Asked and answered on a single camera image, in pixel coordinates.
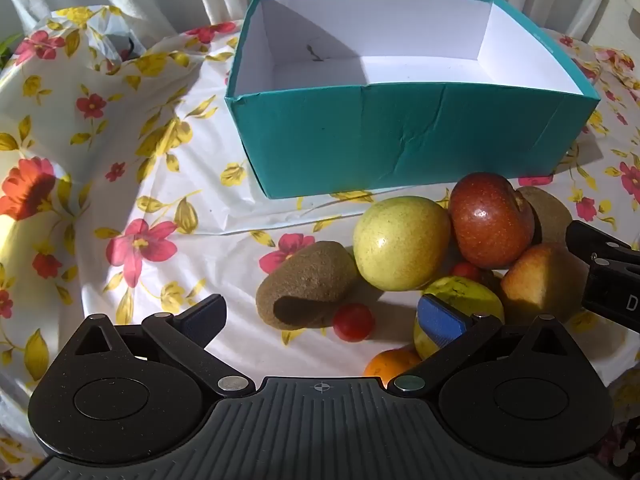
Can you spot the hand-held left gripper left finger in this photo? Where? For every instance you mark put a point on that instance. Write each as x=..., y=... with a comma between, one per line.
x=206, y=316

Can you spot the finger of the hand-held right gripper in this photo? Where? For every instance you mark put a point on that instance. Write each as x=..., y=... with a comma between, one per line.
x=595, y=245

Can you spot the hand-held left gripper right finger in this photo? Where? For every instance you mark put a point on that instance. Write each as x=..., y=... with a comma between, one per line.
x=440, y=321

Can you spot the spotted green pear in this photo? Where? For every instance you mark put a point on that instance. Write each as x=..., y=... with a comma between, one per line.
x=465, y=292

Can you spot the red cherry tomato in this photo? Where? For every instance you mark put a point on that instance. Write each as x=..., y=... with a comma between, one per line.
x=465, y=271
x=353, y=322

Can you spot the brown kiwi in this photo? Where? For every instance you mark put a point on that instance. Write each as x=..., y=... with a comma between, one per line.
x=310, y=275
x=550, y=210

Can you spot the red-yellow apple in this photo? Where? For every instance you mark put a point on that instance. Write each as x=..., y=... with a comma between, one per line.
x=540, y=280

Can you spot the small orange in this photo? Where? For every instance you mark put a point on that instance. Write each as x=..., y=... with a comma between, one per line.
x=387, y=364

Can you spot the large yellow-green pear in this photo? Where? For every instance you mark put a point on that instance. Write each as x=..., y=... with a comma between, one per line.
x=400, y=240

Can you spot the dark red apple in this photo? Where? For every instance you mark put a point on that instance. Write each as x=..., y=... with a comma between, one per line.
x=487, y=220

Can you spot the teal cardboard box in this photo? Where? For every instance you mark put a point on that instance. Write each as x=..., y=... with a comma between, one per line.
x=350, y=135

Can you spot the floral plastic tablecloth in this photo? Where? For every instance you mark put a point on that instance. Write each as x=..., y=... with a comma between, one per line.
x=150, y=160

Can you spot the green plant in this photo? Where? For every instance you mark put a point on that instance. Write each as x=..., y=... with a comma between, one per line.
x=7, y=46

